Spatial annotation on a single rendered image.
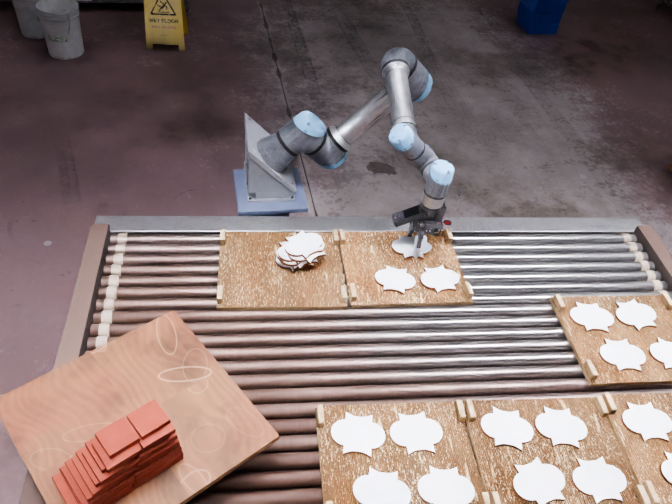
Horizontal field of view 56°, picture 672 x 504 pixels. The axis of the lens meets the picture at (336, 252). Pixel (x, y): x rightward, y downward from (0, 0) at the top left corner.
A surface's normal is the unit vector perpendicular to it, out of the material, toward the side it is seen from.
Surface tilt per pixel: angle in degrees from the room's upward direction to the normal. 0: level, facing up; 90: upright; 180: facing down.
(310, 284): 0
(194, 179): 0
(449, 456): 0
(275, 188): 90
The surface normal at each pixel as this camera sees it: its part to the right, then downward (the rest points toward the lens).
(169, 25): 0.14, 0.52
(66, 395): 0.10, -0.72
